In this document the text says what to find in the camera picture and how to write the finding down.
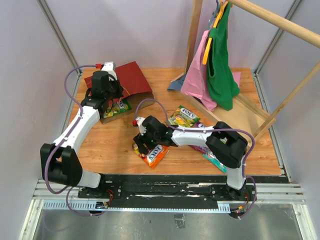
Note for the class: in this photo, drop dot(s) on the green shirt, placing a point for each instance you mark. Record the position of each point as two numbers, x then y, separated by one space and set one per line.
220 81

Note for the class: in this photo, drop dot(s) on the pink shirt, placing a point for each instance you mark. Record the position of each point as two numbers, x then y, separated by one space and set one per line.
195 83

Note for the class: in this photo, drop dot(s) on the green snack packet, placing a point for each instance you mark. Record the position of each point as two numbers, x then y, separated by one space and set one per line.
183 117

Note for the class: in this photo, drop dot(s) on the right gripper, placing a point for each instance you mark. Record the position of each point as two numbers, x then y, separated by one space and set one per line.
140 139

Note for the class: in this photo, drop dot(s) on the teal hanger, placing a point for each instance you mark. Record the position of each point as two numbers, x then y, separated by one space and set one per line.
214 15

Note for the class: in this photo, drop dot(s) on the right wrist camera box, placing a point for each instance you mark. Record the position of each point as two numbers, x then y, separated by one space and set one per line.
137 122

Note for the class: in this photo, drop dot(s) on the red paper bag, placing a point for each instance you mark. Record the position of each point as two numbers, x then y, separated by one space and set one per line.
136 90

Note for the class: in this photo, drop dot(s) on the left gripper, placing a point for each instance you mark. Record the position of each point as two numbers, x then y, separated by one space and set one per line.
120 89

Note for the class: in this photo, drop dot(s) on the orange Fox's candy packet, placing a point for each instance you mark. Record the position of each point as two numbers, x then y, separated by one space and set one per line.
153 157

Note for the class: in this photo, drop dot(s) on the wooden clothes rack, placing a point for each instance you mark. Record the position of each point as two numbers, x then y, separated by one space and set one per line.
246 115

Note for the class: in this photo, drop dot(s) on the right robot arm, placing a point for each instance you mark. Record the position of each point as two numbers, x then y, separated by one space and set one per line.
226 144

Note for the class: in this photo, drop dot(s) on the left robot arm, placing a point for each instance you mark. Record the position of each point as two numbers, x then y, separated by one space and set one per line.
59 160

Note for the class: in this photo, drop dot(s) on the teal Fox's candy packet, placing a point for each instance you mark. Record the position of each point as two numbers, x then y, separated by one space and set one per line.
212 158

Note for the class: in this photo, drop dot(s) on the yellow hanger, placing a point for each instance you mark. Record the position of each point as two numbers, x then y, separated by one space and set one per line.
221 18

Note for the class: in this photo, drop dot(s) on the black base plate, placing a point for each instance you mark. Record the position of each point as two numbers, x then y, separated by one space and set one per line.
156 192

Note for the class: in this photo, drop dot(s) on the blue-grey cloth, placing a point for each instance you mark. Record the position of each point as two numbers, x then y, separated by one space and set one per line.
177 84

